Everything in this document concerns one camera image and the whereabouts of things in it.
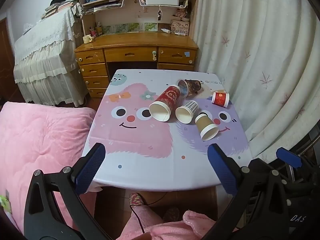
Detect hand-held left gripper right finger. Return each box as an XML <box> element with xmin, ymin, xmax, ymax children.
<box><xmin>207</xmin><ymin>143</ymin><xmax>292</xmax><ymax>240</ymax></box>

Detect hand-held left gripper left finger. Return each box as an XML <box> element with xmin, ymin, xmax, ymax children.
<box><xmin>24</xmin><ymin>142</ymin><xmax>113</xmax><ymax>240</ymax></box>

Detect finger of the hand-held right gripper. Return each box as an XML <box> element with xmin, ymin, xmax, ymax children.
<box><xmin>276</xmin><ymin>148</ymin><xmax>320</xmax><ymax>178</ymax></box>

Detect brown ribbed paper cup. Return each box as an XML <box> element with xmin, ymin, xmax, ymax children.
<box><xmin>195</xmin><ymin>113</ymin><xmax>219</xmax><ymax>141</ymax></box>

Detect checkered paper cup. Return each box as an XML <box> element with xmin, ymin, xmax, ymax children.
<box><xmin>175</xmin><ymin>100</ymin><xmax>199</xmax><ymax>125</ymax></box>

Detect small red paper cup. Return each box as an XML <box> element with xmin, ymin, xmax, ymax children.
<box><xmin>211</xmin><ymin>91</ymin><xmax>230</xmax><ymax>108</ymax></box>

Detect large red patterned paper cup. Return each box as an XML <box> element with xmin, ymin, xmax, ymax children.
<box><xmin>149</xmin><ymin>85</ymin><xmax>181</xmax><ymax>122</ymax></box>

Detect dark brown patterned cup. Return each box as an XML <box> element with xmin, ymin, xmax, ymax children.
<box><xmin>177</xmin><ymin>78</ymin><xmax>202</xmax><ymax>97</ymax></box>

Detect patterned slipper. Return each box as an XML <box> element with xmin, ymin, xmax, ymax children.
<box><xmin>162</xmin><ymin>206</ymin><xmax>180</xmax><ymax>222</ymax></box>
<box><xmin>129</xmin><ymin>192</ymin><xmax>145</xmax><ymax>207</ymax></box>

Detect cartoon printed tablecloth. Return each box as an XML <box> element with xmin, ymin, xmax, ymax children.
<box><xmin>82</xmin><ymin>69</ymin><xmax>251</xmax><ymax>192</ymax></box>

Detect pink fleece blanket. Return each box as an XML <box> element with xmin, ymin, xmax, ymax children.
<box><xmin>0</xmin><ymin>101</ymin><xmax>106</xmax><ymax>231</ymax></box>

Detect person's pink fleece legs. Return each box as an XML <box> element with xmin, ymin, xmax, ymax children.
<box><xmin>119</xmin><ymin>202</ymin><xmax>239</xmax><ymax>240</ymax></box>

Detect white lace covered furniture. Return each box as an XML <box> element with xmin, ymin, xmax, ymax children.
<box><xmin>13</xmin><ymin>4</ymin><xmax>88</xmax><ymax>107</ymax></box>

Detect white leaf print curtain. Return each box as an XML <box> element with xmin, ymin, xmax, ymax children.
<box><xmin>192</xmin><ymin>0</ymin><xmax>320</xmax><ymax>166</ymax></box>

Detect wooden desk with drawers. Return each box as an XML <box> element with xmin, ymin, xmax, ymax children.
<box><xmin>74</xmin><ymin>31</ymin><xmax>199</xmax><ymax>99</ymax></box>

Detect wooden door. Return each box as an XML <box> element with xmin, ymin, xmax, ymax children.
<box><xmin>0</xmin><ymin>17</ymin><xmax>16</xmax><ymax>101</ymax></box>

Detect printed cardboard box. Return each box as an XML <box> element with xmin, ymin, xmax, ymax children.
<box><xmin>170</xmin><ymin>19</ymin><xmax>190</xmax><ymax>35</ymax></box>

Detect stack of books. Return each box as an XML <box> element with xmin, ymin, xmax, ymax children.
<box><xmin>41</xmin><ymin>1</ymin><xmax>76</xmax><ymax>19</ymax></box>

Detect wooden bookshelf hutch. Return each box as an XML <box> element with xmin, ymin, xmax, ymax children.
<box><xmin>78</xmin><ymin>0</ymin><xmax>200</xmax><ymax>37</ymax></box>

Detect white long tray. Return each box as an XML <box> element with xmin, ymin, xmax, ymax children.
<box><xmin>145</xmin><ymin>0</ymin><xmax>180</xmax><ymax>6</ymax></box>

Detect black cable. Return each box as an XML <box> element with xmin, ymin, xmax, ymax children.
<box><xmin>129</xmin><ymin>191</ymin><xmax>170</xmax><ymax>233</ymax></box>

